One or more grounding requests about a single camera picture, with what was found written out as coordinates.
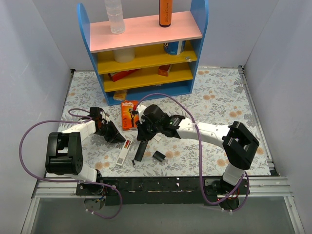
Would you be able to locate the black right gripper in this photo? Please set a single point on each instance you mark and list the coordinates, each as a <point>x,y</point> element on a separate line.
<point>142,133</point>

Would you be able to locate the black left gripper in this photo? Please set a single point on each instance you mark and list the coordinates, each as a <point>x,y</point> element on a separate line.
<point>108,129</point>

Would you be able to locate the black remote control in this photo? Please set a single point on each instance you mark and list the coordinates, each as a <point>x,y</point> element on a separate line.
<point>140,151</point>

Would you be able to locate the black battery cover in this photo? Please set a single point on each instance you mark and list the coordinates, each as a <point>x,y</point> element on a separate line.
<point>159,156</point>

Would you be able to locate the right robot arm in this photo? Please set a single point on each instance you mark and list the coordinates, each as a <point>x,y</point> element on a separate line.
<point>239,144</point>

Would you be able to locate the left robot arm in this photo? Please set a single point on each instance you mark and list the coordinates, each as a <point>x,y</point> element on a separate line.
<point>64,155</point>

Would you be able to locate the orange razor box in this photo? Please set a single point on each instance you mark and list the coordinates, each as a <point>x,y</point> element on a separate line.
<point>128,119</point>

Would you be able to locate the yellow packet on shelf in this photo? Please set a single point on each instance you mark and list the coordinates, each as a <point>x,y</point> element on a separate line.
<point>120,95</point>

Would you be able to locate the orange box on shelf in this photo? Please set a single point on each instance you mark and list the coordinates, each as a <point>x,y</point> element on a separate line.
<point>164,70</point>

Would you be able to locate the red box on shelf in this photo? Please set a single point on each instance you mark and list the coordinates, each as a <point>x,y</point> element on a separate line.
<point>120,75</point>

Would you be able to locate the blue shelf unit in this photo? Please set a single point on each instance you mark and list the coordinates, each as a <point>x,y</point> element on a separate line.
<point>147,37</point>

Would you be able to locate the white cup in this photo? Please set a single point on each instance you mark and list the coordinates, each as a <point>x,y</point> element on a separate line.
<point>124,55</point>

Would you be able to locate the blue white can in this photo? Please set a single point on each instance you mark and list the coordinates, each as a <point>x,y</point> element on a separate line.
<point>174,48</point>

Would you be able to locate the orange cologne bottle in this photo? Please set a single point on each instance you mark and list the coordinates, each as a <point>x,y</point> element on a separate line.
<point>165,12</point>

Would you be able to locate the clear plastic bottle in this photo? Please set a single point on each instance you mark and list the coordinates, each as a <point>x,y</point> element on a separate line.
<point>115,16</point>

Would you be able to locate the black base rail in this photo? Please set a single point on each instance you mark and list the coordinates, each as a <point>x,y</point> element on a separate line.
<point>156,190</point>

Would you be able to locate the aluminium frame rail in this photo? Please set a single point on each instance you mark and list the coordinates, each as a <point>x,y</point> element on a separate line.
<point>269,209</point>

